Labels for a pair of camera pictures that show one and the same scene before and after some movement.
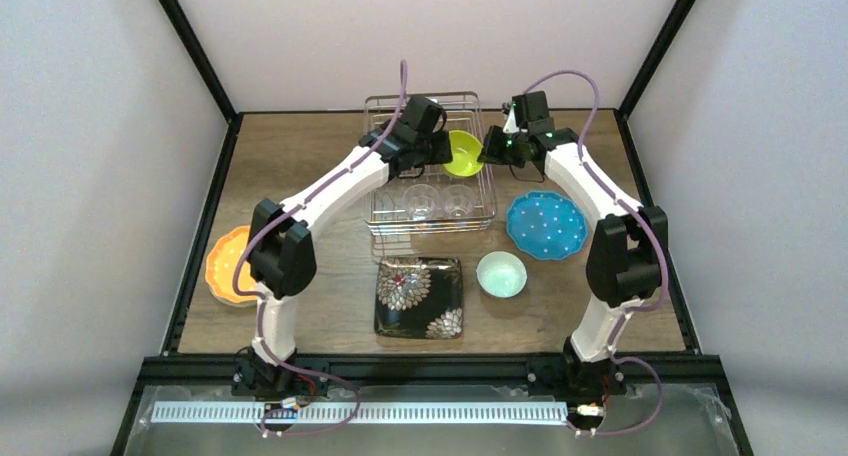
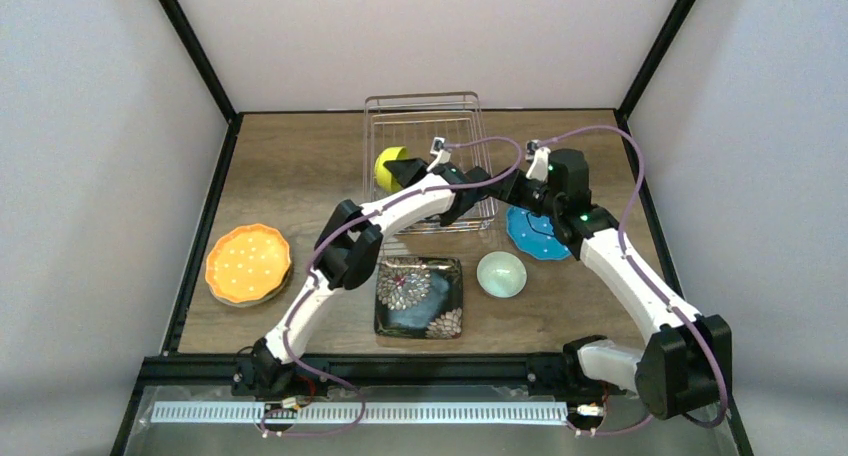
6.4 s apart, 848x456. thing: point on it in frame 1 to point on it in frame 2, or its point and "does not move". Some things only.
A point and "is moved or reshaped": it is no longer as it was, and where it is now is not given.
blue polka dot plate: (546, 225) does not move
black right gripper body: (499, 145) to (501, 184)
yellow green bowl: (465, 149) is moved or reshaped
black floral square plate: (418, 297) does not move
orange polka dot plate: (220, 268) does not move
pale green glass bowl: (501, 274) does not move
